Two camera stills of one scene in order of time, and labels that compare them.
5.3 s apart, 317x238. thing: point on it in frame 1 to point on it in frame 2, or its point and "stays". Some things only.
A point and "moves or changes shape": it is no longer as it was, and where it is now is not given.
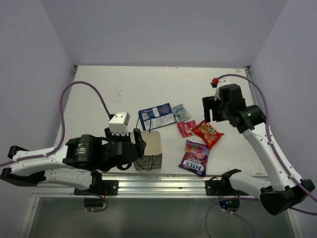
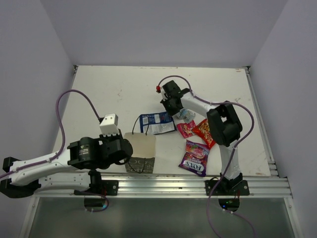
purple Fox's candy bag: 195,158 stays
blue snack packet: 156,116 moves or changes shape
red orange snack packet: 208,133 stays
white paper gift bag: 152,157 moves or changes shape
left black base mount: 100,187 stays
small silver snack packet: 180,113 moves or changes shape
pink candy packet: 186,128 stays
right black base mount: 222,187 stays
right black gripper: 210,102 to 170,112
